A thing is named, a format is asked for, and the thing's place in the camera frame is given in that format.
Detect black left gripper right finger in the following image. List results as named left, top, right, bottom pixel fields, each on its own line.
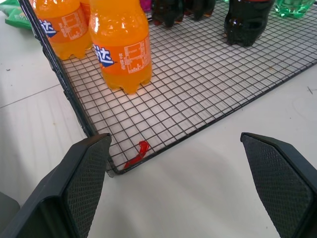
left=240, top=132, right=317, bottom=238

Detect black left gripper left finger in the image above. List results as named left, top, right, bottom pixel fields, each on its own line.
left=0, top=133, right=112, bottom=238

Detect red plastic strip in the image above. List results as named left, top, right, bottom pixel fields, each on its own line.
left=123, top=141, right=151, bottom=170

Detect orange soda bottle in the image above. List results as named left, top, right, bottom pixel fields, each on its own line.
left=88, top=0, right=153, bottom=95
left=79, top=0, right=92, bottom=25
left=31, top=0, right=93, bottom=60

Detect dark cola bottle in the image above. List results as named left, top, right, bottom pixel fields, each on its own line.
left=151, top=0, right=185, bottom=28
left=184, top=0, right=216, bottom=21
left=224, top=0, right=276, bottom=47

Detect green soda bottle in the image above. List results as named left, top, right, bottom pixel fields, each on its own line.
left=274, top=0, right=317, bottom=19

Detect green snack bag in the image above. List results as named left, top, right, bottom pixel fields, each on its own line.
left=0, top=0, right=33, bottom=31

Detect pink snack package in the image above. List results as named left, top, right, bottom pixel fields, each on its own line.
left=139, top=0, right=153, bottom=12

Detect black wire mesh tray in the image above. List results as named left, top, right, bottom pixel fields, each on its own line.
left=18, top=0, right=317, bottom=178

